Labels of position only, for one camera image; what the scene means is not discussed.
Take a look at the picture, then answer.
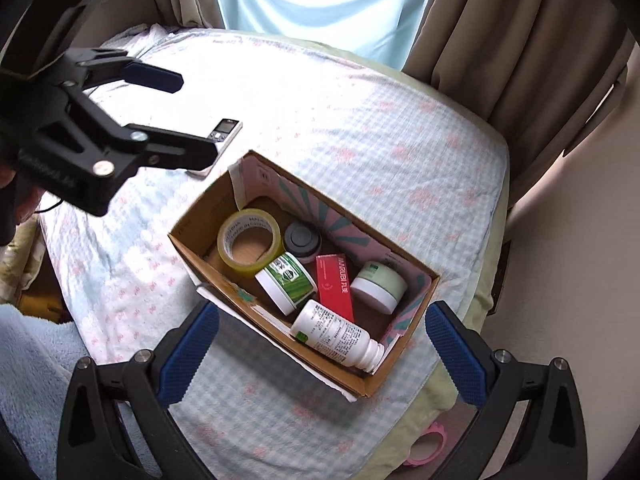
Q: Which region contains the white Midea remote control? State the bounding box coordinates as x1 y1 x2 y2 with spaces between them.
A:
188 118 243 179

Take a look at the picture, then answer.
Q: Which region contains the white jar grey lid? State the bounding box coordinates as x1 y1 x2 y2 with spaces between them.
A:
283 221 322 263

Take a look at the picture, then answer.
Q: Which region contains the white pill bottle green label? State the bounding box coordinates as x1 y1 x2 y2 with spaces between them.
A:
290 300 385 374

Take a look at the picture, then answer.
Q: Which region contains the light blue towel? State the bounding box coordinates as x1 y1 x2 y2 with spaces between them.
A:
0 303 151 480

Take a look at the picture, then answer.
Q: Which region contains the yellow tape roll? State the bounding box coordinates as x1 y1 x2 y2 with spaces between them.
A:
217 208 282 274

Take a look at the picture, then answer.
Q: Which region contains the green label white jar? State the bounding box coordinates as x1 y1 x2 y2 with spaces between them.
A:
255 252 318 316

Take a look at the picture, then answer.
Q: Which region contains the cardboard box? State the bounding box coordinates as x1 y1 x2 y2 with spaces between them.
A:
169 153 439 400

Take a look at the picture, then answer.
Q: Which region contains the red small box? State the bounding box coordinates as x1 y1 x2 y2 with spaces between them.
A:
316 254 355 322

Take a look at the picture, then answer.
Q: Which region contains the pale green cream jar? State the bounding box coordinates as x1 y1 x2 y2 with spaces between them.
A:
350 261 408 315

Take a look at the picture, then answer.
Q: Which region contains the light blue curtain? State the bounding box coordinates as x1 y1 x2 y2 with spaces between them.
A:
218 0 427 70

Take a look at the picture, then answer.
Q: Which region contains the pink ring toy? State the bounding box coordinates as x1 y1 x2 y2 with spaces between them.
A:
404 422 448 467

